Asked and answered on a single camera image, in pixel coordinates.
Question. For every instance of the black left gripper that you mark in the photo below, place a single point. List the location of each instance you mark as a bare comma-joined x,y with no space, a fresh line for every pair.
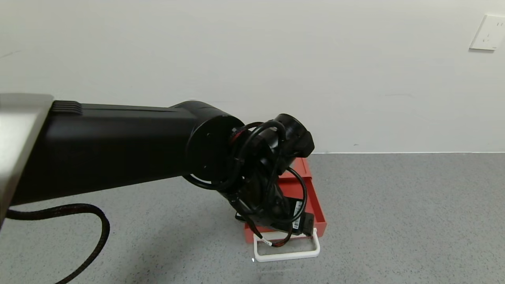
296,215

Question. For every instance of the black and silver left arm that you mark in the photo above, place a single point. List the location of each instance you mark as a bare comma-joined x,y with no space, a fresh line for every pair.
118,150

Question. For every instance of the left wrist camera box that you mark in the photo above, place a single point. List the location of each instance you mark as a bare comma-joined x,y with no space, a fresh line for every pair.
300,215

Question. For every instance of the white wall socket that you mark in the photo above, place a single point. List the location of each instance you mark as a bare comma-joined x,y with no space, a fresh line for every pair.
488,32

